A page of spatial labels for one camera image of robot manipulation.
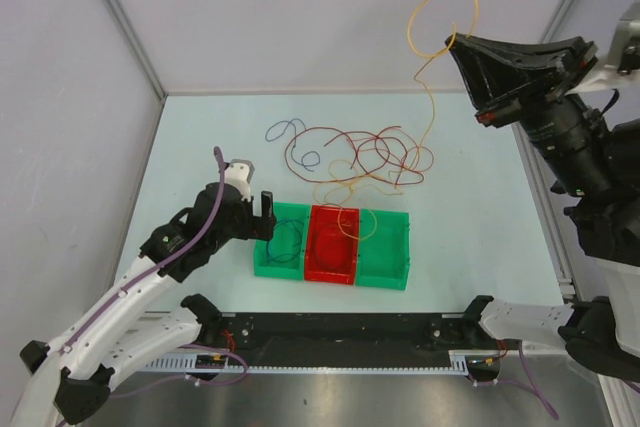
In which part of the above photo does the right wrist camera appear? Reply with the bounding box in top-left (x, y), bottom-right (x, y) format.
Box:
top-left (569, 0), bottom-right (640, 96)

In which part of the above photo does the right green plastic bin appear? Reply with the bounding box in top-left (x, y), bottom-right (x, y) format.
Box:
top-left (355, 210), bottom-right (411, 291)

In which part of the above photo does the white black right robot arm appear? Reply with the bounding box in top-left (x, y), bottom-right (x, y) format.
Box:
top-left (445, 34), bottom-right (639, 383)

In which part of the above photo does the left green plastic bin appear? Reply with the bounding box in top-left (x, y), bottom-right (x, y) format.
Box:
top-left (253, 203), bottom-right (311, 280)

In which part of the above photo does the green plastic bin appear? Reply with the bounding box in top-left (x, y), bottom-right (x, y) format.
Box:
top-left (355, 210), bottom-right (411, 291)
top-left (253, 203), bottom-right (311, 280)

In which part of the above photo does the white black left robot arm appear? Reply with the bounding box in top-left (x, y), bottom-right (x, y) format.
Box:
top-left (10, 180), bottom-right (276, 426)

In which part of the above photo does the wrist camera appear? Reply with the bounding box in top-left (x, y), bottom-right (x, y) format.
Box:
top-left (569, 0), bottom-right (640, 96)
top-left (224, 159), bottom-right (255, 201)

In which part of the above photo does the dark red cable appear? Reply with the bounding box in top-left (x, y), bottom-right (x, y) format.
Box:
top-left (283, 124), bottom-right (436, 188)

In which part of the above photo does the yellow cable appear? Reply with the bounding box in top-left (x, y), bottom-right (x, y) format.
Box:
top-left (312, 0), bottom-right (481, 243)
top-left (312, 159), bottom-right (401, 206)

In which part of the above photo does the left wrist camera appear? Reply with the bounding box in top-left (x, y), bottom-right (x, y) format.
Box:
top-left (224, 159), bottom-right (255, 201)

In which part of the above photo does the brown cable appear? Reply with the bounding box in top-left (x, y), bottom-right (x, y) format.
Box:
top-left (312, 204), bottom-right (356, 273)

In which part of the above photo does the red plastic bin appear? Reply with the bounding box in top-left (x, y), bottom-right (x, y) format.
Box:
top-left (304, 205), bottom-right (360, 285)

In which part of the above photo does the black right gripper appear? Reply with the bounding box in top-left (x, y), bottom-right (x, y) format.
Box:
top-left (439, 31), bottom-right (611, 194)

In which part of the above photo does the slotted cable duct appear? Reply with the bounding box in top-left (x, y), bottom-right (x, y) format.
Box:
top-left (140, 352), bottom-right (502, 376)

